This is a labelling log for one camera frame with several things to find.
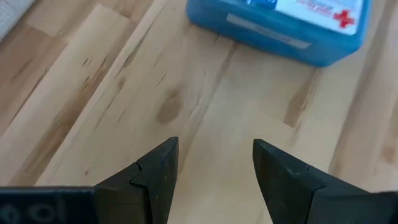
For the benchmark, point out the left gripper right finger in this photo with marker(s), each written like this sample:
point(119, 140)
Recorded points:
point(295, 199)

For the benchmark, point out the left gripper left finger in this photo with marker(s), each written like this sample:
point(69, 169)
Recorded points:
point(146, 193)

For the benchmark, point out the blue first aid kit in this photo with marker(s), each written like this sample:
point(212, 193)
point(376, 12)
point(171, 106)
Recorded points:
point(280, 34)

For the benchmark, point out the white perforated plastic basket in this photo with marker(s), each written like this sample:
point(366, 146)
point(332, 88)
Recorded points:
point(11, 12)

